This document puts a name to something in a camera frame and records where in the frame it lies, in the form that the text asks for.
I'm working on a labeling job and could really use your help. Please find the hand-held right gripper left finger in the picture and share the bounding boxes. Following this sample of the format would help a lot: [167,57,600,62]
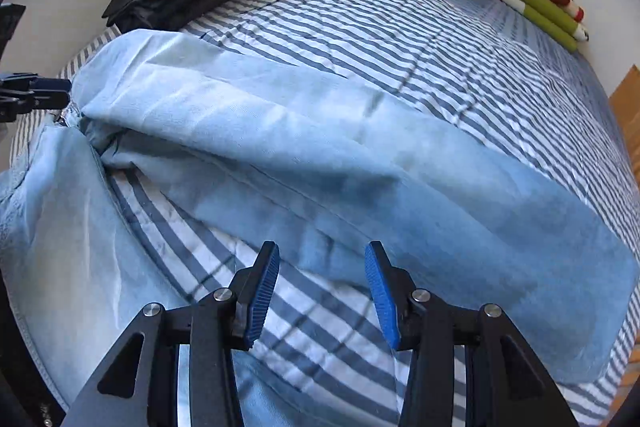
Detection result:
[62,241,281,427]

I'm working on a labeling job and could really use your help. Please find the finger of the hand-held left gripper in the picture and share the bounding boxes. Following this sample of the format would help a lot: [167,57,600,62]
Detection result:
[0,74,72,94]
[0,89,70,122]

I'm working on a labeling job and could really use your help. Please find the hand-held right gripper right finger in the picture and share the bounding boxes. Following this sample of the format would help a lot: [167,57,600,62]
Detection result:
[364,241,583,427]

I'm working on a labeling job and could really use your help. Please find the light blue jeans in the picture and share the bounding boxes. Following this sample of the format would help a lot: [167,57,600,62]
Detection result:
[0,29,640,427]

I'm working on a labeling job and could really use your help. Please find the blue white striped bedspread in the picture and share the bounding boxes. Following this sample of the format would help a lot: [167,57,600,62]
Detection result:
[10,0,640,427]

